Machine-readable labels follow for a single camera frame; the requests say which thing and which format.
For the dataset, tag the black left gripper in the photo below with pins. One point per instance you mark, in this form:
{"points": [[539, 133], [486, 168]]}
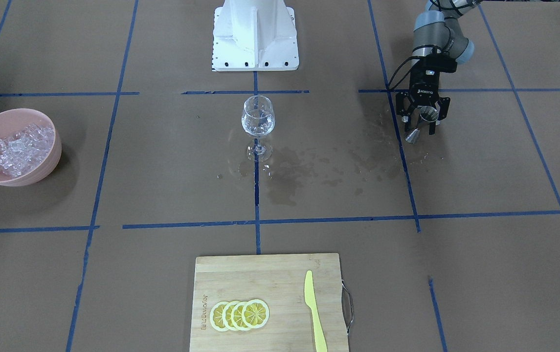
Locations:
{"points": [[423, 88]]}

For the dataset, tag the steel double jigger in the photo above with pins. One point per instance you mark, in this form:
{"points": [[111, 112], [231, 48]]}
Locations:
{"points": [[427, 116]]}

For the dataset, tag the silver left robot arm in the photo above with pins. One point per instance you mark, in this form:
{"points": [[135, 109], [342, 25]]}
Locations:
{"points": [[439, 47]]}

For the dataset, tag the clear wine glass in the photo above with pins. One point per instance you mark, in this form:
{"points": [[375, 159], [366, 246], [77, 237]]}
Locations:
{"points": [[258, 121]]}

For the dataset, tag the clear ice cube pile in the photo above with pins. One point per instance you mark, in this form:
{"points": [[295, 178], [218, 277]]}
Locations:
{"points": [[24, 150]]}

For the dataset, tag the bamboo cutting board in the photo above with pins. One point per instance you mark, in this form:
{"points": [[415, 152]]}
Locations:
{"points": [[279, 281]]}

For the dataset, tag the yellow plastic knife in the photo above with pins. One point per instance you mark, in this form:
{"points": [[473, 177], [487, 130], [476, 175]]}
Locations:
{"points": [[320, 344]]}

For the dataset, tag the pink bowl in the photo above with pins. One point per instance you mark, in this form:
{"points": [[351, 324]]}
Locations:
{"points": [[15, 120]]}

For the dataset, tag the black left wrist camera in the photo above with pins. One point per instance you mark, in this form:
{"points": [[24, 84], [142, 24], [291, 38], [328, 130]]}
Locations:
{"points": [[439, 63]]}

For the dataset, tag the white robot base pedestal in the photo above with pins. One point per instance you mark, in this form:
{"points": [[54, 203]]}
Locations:
{"points": [[254, 35]]}

